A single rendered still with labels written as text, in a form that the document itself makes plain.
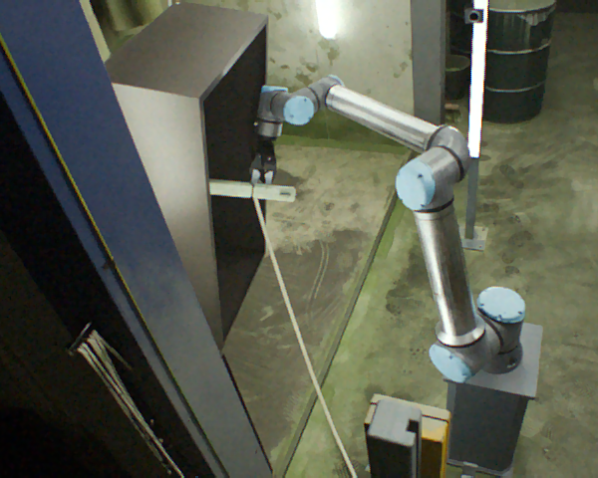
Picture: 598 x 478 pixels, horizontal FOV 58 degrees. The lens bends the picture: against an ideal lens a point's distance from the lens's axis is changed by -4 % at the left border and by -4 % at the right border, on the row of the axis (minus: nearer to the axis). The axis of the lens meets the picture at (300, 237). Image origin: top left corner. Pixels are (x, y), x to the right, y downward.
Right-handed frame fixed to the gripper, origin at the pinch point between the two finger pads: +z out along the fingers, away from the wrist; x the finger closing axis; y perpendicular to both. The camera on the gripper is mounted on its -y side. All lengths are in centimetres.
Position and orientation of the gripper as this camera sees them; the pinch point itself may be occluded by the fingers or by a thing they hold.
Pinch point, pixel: (259, 191)
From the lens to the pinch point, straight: 197.1
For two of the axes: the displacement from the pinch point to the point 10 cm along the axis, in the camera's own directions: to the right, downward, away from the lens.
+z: -1.7, 9.3, 3.2
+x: -9.5, -0.7, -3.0
